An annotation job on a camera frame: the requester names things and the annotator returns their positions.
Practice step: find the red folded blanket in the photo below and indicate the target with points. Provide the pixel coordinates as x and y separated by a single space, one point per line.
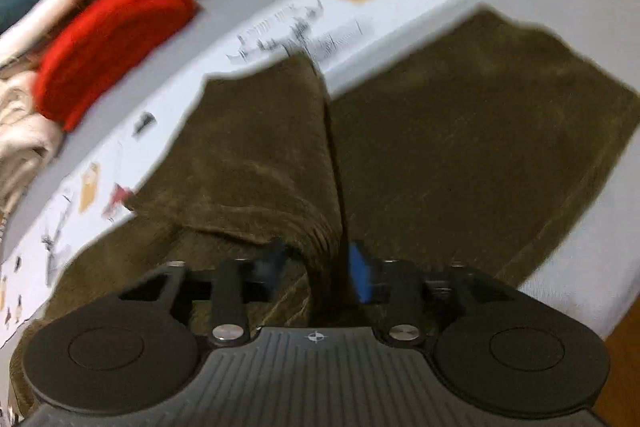
110 42

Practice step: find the light blue printed sheet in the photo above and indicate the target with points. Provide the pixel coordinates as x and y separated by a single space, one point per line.
280 32

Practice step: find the white folded blanket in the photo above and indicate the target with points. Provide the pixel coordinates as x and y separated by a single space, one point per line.
25 142

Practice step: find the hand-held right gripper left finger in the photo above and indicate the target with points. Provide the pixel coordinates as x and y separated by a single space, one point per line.
270 268

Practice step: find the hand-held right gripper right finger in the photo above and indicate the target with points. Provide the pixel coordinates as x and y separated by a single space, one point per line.
362 273

